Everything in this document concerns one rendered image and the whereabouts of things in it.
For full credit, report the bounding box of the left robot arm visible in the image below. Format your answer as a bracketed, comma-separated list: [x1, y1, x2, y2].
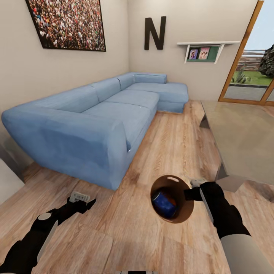
[0, 191, 96, 274]

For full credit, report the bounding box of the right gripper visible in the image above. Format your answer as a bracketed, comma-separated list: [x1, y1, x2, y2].
[184, 187, 201, 201]

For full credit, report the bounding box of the trash can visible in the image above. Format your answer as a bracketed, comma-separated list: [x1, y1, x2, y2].
[151, 175, 194, 224]

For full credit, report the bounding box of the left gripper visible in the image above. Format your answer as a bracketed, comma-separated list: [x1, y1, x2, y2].
[63, 197, 96, 218]

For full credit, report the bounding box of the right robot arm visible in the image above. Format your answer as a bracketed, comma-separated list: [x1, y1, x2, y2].
[184, 178, 274, 274]

